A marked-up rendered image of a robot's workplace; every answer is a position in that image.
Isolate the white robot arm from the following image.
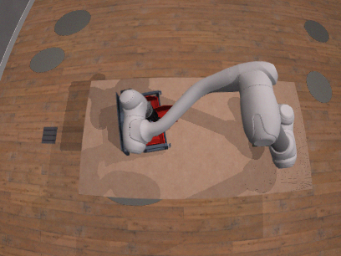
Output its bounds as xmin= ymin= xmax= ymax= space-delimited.
xmin=120 ymin=61 xmax=297 ymax=169

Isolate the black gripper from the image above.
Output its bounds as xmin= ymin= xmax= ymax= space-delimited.
xmin=146 ymin=106 xmax=160 ymax=123

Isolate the red bin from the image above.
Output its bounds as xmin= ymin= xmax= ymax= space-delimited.
xmin=154 ymin=105 xmax=172 ymax=118
xmin=145 ymin=95 xmax=159 ymax=108
xmin=146 ymin=132 xmax=165 ymax=146

